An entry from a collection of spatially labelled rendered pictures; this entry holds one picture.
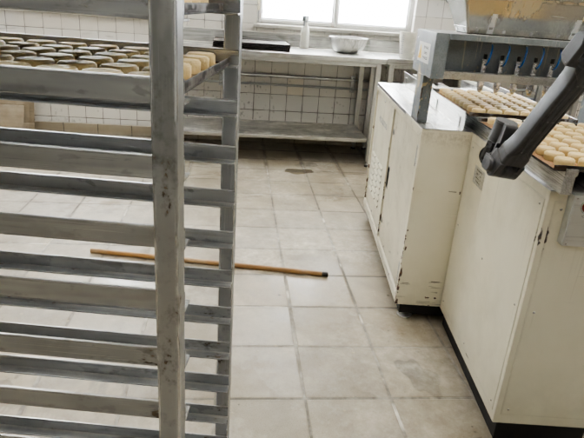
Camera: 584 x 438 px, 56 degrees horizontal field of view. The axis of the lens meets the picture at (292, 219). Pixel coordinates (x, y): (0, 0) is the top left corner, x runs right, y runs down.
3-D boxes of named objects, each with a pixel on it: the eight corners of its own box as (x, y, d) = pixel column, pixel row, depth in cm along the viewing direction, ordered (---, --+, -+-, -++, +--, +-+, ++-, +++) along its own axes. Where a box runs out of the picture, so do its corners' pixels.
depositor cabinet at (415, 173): (361, 215, 355) (377, 82, 324) (471, 222, 356) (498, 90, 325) (392, 321, 236) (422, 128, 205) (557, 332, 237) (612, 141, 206)
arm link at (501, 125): (486, 173, 139) (518, 178, 140) (503, 129, 133) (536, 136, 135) (470, 154, 149) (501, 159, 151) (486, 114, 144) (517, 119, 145)
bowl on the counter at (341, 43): (330, 53, 443) (332, 36, 438) (324, 49, 473) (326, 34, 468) (370, 56, 446) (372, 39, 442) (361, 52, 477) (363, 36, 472)
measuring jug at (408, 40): (412, 59, 441) (416, 33, 433) (392, 56, 454) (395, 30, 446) (422, 59, 451) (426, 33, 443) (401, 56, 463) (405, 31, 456)
